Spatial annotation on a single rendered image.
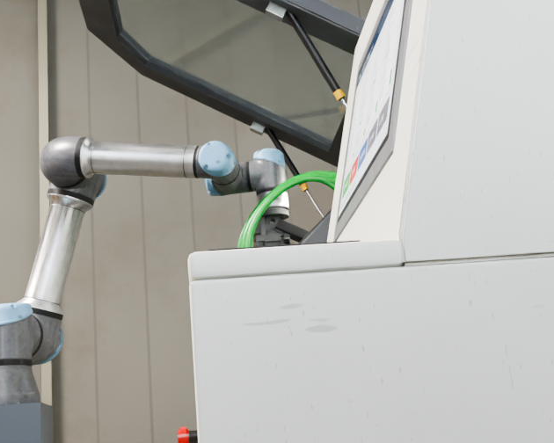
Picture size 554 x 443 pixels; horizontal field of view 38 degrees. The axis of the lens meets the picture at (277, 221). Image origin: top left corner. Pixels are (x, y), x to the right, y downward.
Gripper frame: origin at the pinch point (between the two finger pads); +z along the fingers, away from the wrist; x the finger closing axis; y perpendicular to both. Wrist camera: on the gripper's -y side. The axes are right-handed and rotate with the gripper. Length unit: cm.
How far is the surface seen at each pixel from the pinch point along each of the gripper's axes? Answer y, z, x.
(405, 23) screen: -7, -18, 95
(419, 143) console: -4, 2, 105
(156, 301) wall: 40, -29, -164
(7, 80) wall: 102, -134, -160
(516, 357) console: -11, 26, 105
